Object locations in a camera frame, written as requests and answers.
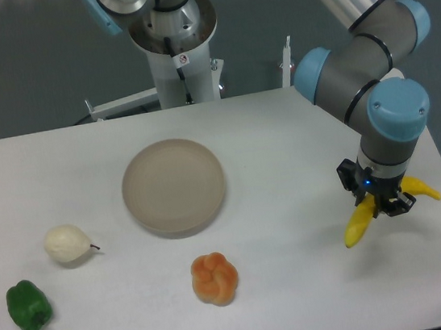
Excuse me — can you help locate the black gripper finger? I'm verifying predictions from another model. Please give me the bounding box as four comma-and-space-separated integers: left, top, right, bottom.
372, 194, 384, 219
386, 191, 416, 217

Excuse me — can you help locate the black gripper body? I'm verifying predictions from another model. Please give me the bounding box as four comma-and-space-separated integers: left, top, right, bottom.
336, 159, 406, 206

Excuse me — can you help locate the yellow banana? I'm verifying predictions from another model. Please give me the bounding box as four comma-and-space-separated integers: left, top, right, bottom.
343, 176, 441, 249

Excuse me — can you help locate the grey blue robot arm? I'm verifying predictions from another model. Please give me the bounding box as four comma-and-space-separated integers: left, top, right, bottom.
82, 0, 431, 216

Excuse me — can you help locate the beige round plate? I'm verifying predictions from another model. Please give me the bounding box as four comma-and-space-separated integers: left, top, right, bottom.
121, 139, 227, 238

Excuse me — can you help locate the orange knotted bread roll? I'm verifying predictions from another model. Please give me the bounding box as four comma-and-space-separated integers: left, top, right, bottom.
190, 252, 239, 307

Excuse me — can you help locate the white pear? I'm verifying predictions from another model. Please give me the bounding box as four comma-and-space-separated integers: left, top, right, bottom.
43, 224, 101, 269

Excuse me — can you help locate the green bell pepper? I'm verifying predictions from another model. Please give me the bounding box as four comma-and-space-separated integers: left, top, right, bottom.
6, 279, 54, 330

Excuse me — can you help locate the white upright post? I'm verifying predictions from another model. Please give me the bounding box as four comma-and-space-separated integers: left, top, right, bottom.
281, 36, 295, 87

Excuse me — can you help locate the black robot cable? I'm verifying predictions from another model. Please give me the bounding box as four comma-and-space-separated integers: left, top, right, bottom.
163, 34, 194, 107

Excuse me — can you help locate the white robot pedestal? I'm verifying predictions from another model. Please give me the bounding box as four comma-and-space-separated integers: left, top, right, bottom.
129, 0, 218, 110

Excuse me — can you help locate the white metal frame bracket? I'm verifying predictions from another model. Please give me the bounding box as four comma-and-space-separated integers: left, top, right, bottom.
85, 87, 158, 121

